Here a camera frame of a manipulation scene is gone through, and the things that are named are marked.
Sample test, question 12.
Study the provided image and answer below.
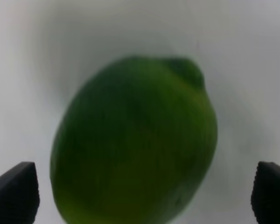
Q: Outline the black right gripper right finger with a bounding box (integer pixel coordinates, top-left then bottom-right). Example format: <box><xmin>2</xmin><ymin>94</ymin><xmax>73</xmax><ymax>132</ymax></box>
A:
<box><xmin>251</xmin><ymin>161</ymin><xmax>280</xmax><ymax>224</ymax></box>

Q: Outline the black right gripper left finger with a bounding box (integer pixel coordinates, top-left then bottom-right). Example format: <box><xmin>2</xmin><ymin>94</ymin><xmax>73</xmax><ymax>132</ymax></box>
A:
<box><xmin>0</xmin><ymin>161</ymin><xmax>40</xmax><ymax>224</ymax></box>

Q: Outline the green lime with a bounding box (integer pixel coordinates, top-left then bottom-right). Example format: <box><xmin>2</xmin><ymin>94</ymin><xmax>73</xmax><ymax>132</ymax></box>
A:
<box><xmin>50</xmin><ymin>56</ymin><xmax>218</xmax><ymax>224</ymax></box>

